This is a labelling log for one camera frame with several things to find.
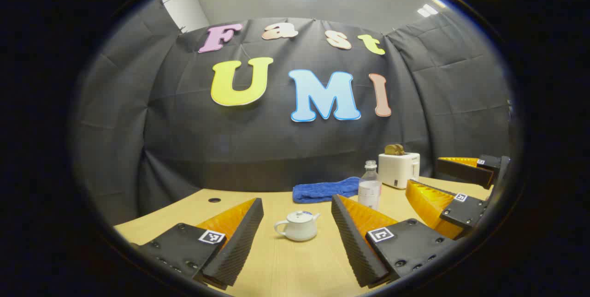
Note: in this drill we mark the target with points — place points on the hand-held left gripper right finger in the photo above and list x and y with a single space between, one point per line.
355 246

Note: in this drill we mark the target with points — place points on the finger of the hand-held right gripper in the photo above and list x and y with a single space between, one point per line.
463 211
463 173

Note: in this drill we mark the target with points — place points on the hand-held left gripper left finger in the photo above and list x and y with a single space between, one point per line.
237 246

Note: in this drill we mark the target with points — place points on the clear plastic water bottle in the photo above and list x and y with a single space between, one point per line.
369 191

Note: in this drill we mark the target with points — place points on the blue towel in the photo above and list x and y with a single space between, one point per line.
322 191

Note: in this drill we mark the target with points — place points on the white toaster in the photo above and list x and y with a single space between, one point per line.
397 170

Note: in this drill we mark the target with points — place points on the brown bread slice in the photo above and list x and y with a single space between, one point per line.
394 150

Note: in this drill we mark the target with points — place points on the black backdrop cloth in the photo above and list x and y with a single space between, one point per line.
276 149

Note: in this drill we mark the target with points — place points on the small ceiling light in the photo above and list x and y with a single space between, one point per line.
427 10

